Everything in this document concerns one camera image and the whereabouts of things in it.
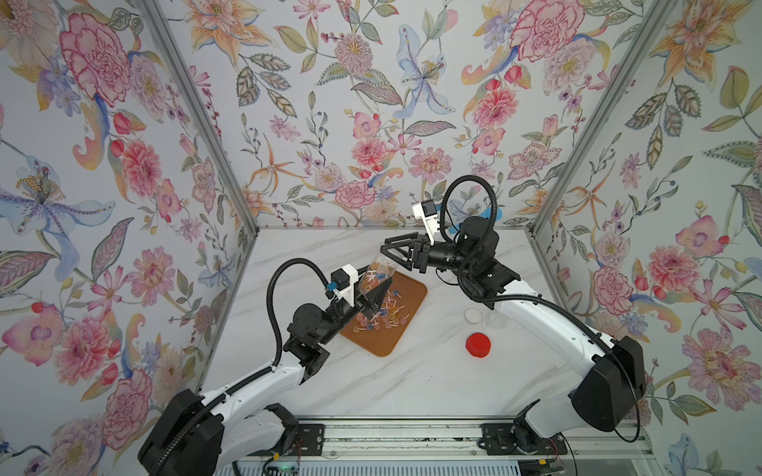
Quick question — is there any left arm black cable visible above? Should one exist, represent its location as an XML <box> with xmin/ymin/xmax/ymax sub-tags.
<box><xmin>145</xmin><ymin>257</ymin><xmax>331</xmax><ymax>476</ymax></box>

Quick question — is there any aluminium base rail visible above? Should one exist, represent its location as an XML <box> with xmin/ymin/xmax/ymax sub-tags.
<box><xmin>212</xmin><ymin>418</ymin><xmax>662</xmax><ymax>475</ymax></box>

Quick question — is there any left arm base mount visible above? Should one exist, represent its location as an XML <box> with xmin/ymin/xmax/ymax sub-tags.
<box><xmin>240</xmin><ymin>401</ymin><xmax>325</xmax><ymax>458</ymax></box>

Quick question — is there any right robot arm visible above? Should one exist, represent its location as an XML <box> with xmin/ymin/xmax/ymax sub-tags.
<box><xmin>380</xmin><ymin>217</ymin><xmax>646</xmax><ymax>440</ymax></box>

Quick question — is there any brown wooden tray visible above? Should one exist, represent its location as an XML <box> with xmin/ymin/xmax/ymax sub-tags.
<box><xmin>341</xmin><ymin>274</ymin><xmax>428</xmax><ymax>357</ymax></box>

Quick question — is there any wrist white camera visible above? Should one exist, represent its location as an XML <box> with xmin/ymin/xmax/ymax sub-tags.
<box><xmin>412</xmin><ymin>200</ymin><xmax>442</xmax><ymax>245</ymax></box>
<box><xmin>327</xmin><ymin>265</ymin><xmax>359</xmax><ymax>307</ymax></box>

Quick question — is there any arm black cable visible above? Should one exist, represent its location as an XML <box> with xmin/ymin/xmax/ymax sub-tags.
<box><xmin>439</xmin><ymin>175</ymin><xmax>643</xmax><ymax>444</ymax></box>
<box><xmin>145</xmin><ymin>257</ymin><xmax>331</xmax><ymax>476</ymax></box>

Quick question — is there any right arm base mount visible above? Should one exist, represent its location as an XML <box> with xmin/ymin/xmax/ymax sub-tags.
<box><xmin>477</xmin><ymin>400</ymin><xmax>568</xmax><ymax>457</ymax></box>

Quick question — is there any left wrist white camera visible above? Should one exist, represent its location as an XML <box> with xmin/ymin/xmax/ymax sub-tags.
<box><xmin>327</xmin><ymin>265</ymin><xmax>359</xmax><ymax>307</ymax></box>

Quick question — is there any white jar lid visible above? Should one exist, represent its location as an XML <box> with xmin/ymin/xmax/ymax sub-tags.
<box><xmin>464</xmin><ymin>307</ymin><xmax>483</xmax><ymax>325</ymax></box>

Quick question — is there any clear patterned lid jar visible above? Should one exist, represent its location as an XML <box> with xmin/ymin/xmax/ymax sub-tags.
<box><xmin>362</xmin><ymin>254</ymin><xmax>398</xmax><ymax>290</ymax></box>

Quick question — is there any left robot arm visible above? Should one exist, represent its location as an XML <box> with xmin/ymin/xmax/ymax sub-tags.
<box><xmin>138</xmin><ymin>278</ymin><xmax>393</xmax><ymax>475</ymax></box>

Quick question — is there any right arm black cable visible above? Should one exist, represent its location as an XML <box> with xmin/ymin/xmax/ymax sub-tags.
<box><xmin>439</xmin><ymin>175</ymin><xmax>643</xmax><ymax>444</ymax></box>

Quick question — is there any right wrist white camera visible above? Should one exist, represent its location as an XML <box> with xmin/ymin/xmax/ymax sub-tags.
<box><xmin>412</xmin><ymin>200</ymin><xmax>442</xmax><ymax>245</ymax></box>

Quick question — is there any pile of lollipop candies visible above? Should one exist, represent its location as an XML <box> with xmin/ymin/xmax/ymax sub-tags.
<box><xmin>352</xmin><ymin>291</ymin><xmax>413</xmax><ymax>333</ymax></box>

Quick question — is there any red jar lid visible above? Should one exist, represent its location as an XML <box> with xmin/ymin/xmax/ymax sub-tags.
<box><xmin>466</xmin><ymin>332</ymin><xmax>492</xmax><ymax>358</ymax></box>

